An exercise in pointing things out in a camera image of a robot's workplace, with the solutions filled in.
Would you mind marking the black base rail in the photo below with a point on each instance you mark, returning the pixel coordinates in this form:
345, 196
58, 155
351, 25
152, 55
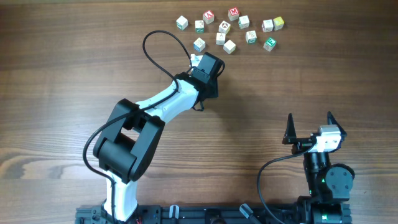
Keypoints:
287, 213

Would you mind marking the blue bordered picture block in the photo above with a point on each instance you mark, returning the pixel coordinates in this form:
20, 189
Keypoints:
199, 44

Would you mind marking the green V number block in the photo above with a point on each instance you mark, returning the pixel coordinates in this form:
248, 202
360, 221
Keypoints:
251, 37

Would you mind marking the red O ice cream block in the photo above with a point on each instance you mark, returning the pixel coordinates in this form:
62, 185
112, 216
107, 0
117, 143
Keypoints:
220, 38

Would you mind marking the yellow C white block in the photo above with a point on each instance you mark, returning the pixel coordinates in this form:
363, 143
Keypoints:
229, 47

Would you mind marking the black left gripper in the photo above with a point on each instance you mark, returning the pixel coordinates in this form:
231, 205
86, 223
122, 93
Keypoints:
215, 93

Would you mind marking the green apple picture block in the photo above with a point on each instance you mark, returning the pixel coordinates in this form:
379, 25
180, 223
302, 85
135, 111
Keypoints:
199, 26

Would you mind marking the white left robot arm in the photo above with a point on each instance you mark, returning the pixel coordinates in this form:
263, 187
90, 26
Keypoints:
125, 147

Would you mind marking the yellow top block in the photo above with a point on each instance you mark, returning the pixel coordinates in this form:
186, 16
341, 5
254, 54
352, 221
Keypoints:
278, 23

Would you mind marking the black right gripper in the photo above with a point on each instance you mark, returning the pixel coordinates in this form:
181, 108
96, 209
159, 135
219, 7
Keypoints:
290, 137

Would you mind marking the green V bird block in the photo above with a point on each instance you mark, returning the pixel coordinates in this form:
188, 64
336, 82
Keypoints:
182, 23

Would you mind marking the green N letter block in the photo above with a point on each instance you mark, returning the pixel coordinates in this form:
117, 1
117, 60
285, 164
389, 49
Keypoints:
243, 22

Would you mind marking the red bordered white block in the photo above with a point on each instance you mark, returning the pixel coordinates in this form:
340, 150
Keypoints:
267, 25

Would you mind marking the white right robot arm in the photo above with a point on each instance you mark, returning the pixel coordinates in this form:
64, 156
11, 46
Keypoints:
329, 185

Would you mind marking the red M letter block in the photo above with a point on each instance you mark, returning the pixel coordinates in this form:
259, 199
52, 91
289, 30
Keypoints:
233, 13

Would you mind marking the red A letter block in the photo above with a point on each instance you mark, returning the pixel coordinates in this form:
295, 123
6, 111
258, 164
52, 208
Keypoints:
208, 17

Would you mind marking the yellow soccer ball J block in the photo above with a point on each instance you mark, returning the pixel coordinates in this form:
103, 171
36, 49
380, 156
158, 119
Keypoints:
224, 27

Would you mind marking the green F letter block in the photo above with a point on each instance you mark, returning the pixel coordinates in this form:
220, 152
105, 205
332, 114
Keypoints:
269, 44

